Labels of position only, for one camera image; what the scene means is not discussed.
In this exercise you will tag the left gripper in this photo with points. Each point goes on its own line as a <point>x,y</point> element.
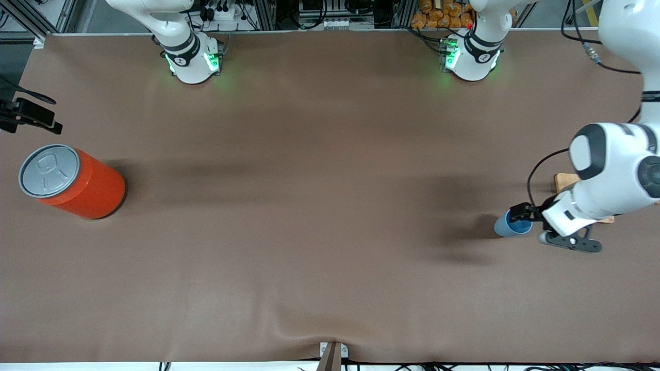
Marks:
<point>531,212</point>

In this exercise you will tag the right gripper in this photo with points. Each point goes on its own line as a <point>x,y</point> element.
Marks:
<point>20,113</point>

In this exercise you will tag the light blue cup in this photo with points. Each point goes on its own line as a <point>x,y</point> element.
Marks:
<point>508,229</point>

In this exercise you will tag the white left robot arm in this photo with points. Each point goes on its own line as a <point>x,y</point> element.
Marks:
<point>619,165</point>

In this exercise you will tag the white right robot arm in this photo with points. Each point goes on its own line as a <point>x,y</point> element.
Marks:
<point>185,51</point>

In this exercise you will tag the wooden cup rack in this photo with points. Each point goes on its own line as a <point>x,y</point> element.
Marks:
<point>567,181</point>

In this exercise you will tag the orange can with silver lid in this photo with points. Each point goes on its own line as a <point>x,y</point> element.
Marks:
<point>77,183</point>

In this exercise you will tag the brown table mat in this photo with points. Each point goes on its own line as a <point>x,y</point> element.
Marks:
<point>330,257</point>

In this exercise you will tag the white power strip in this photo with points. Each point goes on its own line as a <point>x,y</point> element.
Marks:
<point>221,13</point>

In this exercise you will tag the bag of orange snacks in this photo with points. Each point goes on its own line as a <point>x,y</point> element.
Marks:
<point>443,15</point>

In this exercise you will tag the white connector block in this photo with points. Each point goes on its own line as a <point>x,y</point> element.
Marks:
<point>337,23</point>

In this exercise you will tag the aluminium frame profile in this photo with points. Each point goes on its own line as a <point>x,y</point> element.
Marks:
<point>31,18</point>

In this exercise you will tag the metal table clamp bracket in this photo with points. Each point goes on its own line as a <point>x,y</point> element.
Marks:
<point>325,350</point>

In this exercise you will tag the brown camera stand post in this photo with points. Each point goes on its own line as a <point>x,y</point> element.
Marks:
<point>330,360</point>

